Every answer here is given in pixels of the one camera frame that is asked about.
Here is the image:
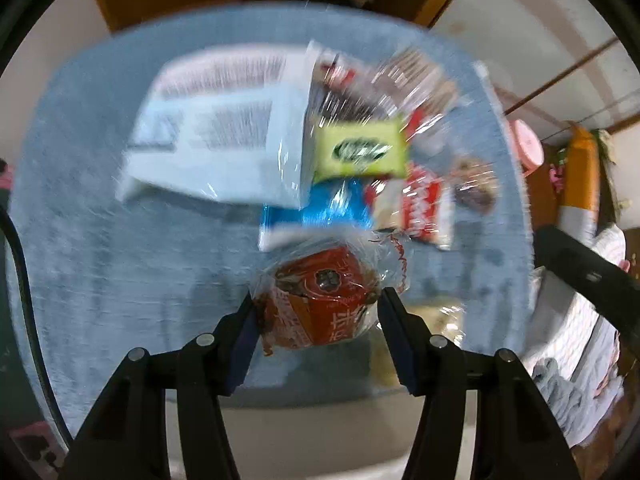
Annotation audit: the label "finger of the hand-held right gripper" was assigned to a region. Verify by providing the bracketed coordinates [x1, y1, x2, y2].
[535, 225, 640, 341]

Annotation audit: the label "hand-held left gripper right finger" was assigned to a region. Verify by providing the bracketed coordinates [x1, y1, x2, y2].
[377, 287, 583, 480]

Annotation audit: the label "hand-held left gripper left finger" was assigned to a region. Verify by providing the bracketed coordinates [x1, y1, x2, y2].
[55, 290, 262, 480]

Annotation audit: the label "clear packet yellow snacks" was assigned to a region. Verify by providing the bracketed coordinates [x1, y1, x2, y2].
[370, 300, 466, 391]

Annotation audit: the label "red pastry packet clear wrap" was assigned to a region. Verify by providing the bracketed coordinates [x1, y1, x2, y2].
[250, 232, 411, 358]

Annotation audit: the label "brown snack clear packet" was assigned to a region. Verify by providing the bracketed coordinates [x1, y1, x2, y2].
[450, 157, 501, 216]

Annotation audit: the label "red white snack packet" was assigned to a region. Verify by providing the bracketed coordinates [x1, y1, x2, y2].
[365, 162, 456, 251]

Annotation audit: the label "blue snack packet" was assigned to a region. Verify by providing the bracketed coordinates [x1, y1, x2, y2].
[257, 177, 376, 253]

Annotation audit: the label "green snack packet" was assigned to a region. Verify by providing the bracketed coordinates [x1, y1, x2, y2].
[310, 115, 411, 183]

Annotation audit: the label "light blue plastic packet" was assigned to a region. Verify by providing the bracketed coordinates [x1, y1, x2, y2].
[115, 40, 321, 211]

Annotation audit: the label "clear packet brown snacks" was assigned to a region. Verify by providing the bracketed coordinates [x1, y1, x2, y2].
[370, 47, 461, 126]

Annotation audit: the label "white patterned quilt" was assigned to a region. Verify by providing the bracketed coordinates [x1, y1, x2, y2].
[522, 225, 628, 446]

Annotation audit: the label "orange grey bag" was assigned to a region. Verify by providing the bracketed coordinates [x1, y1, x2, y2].
[557, 127, 601, 241]

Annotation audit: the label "grey cloth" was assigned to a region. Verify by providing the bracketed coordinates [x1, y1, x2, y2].
[530, 357, 621, 443]

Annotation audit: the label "pink plastic stool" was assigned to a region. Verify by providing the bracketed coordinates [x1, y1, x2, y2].
[505, 117, 546, 178]

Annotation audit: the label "blue blanket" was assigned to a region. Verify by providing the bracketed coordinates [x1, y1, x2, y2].
[7, 2, 536, 408]

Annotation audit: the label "sliding door wardrobe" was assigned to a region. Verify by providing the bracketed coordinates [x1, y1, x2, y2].
[430, 0, 640, 131]

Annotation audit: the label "dark red snack packet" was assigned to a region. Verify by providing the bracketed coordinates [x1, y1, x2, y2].
[317, 52, 371, 111]

